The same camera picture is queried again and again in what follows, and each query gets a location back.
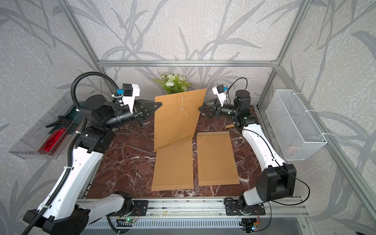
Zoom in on brown file bag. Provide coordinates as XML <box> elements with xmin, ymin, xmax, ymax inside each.
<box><xmin>151</xmin><ymin>137</ymin><xmax>194</xmax><ymax>192</ymax></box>
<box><xmin>154</xmin><ymin>89</ymin><xmax>207</xmax><ymax>150</ymax></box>
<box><xmin>196</xmin><ymin>131</ymin><xmax>240</xmax><ymax>186</ymax></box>

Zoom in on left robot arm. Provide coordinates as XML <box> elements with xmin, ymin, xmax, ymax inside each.
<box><xmin>23</xmin><ymin>71</ymin><xmax>162</xmax><ymax>235</ymax></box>

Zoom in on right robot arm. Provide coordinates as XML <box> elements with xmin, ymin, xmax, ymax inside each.
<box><xmin>199</xmin><ymin>84</ymin><xmax>298</xmax><ymax>215</ymax></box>

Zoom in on green garden fork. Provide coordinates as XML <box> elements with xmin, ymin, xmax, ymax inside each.
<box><xmin>225</xmin><ymin>124</ymin><xmax>235</xmax><ymax>129</ymax></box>

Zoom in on green plant white flowers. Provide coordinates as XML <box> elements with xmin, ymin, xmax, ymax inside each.
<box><xmin>154</xmin><ymin>72</ymin><xmax>192</xmax><ymax>95</ymax></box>

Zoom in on dark green cloth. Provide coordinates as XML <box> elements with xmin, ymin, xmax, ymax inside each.
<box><xmin>47</xmin><ymin>105</ymin><xmax>83</xmax><ymax>134</ymax></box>

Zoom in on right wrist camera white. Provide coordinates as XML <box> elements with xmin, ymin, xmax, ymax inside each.
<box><xmin>212</xmin><ymin>84</ymin><xmax>228</xmax><ymax>107</ymax></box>

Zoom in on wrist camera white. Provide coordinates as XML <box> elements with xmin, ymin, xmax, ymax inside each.
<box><xmin>212</xmin><ymin>84</ymin><xmax>228</xmax><ymax>107</ymax></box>
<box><xmin>112</xmin><ymin>83</ymin><xmax>141</xmax><ymax>113</ymax></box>

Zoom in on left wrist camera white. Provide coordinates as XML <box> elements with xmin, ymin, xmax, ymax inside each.
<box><xmin>112</xmin><ymin>83</ymin><xmax>141</xmax><ymax>113</ymax></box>

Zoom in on white wire mesh basket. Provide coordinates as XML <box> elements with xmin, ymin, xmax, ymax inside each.
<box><xmin>266</xmin><ymin>89</ymin><xmax>327</xmax><ymax>161</ymax></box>

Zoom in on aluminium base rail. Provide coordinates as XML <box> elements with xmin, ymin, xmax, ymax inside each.
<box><xmin>61</xmin><ymin>196</ymin><xmax>309</xmax><ymax>219</ymax></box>

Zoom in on clear plastic wall tray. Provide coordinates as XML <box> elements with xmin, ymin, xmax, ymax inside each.
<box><xmin>9</xmin><ymin>92</ymin><xmax>82</xmax><ymax>160</ymax></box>

